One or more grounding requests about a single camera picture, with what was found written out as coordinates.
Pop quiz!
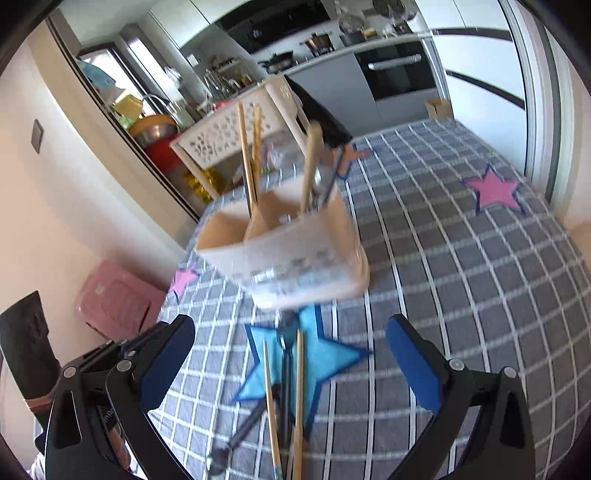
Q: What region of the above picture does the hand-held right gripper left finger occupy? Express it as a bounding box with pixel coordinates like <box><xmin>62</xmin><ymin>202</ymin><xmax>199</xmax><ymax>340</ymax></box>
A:
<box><xmin>44</xmin><ymin>315</ymin><xmax>195</xmax><ymax>480</ymax></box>

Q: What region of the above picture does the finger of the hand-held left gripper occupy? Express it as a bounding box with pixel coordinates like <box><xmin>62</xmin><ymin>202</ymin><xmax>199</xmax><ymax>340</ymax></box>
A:
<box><xmin>76</xmin><ymin>325</ymin><xmax>160</xmax><ymax>368</ymax></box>

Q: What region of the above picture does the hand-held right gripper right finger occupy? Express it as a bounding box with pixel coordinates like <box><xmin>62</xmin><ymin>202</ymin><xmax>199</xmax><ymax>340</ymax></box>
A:
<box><xmin>385</xmin><ymin>314</ymin><xmax>536</xmax><ymax>480</ymax></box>

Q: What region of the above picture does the black handled clear spoon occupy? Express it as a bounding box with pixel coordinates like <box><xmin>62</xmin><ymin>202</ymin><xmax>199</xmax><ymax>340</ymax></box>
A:
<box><xmin>206</xmin><ymin>385</ymin><xmax>280</xmax><ymax>472</ymax></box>
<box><xmin>280</xmin><ymin>320</ymin><xmax>301</xmax><ymax>464</ymax></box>
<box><xmin>322</xmin><ymin>147</ymin><xmax>348</xmax><ymax>208</ymax></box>

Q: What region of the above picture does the beige plastic utensil holder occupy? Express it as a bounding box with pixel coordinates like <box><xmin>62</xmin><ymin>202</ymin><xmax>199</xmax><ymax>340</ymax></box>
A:
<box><xmin>195</xmin><ymin>182</ymin><xmax>371</xmax><ymax>311</ymax></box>

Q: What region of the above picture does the pink plastic stool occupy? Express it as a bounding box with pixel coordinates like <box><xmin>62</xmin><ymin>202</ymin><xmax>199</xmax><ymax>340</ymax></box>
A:
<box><xmin>78</xmin><ymin>259</ymin><xmax>168</xmax><ymax>341</ymax></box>

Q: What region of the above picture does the black chair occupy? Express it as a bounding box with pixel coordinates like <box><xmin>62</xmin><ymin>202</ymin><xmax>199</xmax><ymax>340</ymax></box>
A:
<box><xmin>0</xmin><ymin>291</ymin><xmax>63</xmax><ymax>404</ymax></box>

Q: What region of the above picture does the grey checked star tablecloth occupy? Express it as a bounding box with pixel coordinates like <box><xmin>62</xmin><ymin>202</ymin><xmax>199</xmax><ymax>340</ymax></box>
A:
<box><xmin>148</xmin><ymin>117</ymin><xmax>591</xmax><ymax>480</ymax></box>

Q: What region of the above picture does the gold foil package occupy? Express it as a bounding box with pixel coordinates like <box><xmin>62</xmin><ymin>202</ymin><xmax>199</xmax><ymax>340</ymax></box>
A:
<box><xmin>184</xmin><ymin>167</ymin><xmax>227</xmax><ymax>200</ymax></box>

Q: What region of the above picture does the red container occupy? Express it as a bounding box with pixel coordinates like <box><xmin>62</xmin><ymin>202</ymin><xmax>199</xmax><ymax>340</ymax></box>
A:
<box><xmin>144</xmin><ymin>136</ymin><xmax>190</xmax><ymax>178</ymax></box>

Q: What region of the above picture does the metal basin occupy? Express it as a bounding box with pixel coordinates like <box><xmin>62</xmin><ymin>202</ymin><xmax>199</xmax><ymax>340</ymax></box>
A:
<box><xmin>128</xmin><ymin>114</ymin><xmax>178</xmax><ymax>147</ymax></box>

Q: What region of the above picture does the beige flower-cutout basket trolley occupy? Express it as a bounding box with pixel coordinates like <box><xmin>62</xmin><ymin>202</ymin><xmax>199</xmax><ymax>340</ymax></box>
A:
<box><xmin>170</xmin><ymin>75</ymin><xmax>312</xmax><ymax>199</ymax></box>

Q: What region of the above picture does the yellow plastic container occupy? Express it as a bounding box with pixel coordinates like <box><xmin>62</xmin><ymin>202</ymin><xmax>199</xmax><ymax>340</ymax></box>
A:
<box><xmin>113</xmin><ymin>93</ymin><xmax>144</xmax><ymax>120</ymax></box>

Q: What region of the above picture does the cardboard box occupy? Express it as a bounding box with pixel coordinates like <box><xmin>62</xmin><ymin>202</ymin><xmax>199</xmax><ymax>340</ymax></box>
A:
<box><xmin>425</xmin><ymin>98</ymin><xmax>455</xmax><ymax>121</ymax></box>

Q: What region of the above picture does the glass kettle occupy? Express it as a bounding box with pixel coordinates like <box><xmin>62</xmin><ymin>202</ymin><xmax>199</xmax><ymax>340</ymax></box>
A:
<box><xmin>203</xmin><ymin>69</ymin><xmax>234</xmax><ymax>100</ymax></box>

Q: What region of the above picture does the black built-in oven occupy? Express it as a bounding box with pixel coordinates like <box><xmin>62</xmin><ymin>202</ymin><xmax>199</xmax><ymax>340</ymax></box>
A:
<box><xmin>355</xmin><ymin>41</ymin><xmax>439</xmax><ymax>103</ymax></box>

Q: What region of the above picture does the white refrigerator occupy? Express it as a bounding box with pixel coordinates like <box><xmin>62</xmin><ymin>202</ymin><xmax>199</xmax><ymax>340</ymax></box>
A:
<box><xmin>413</xmin><ymin>0</ymin><xmax>529</xmax><ymax>174</ymax></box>

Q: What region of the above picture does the black wok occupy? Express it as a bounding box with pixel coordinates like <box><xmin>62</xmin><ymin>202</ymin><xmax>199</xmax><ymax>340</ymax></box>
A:
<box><xmin>259</xmin><ymin>52</ymin><xmax>296</xmax><ymax>73</ymax></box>

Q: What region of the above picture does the copper cooking pot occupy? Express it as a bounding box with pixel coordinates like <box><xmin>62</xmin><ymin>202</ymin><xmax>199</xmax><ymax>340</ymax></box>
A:
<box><xmin>302</xmin><ymin>33</ymin><xmax>334</xmax><ymax>55</ymax></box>

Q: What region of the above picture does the black range hood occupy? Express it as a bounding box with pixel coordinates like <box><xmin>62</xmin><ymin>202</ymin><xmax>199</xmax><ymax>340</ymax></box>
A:
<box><xmin>217</xmin><ymin>0</ymin><xmax>331</xmax><ymax>54</ymax></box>

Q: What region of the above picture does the grey wall switch plate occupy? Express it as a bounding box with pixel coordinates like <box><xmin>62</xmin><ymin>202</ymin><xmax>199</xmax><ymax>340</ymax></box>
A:
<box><xmin>28</xmin><ymin>119</ymin><xmax>45</xmax><ymax>154</ymax></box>

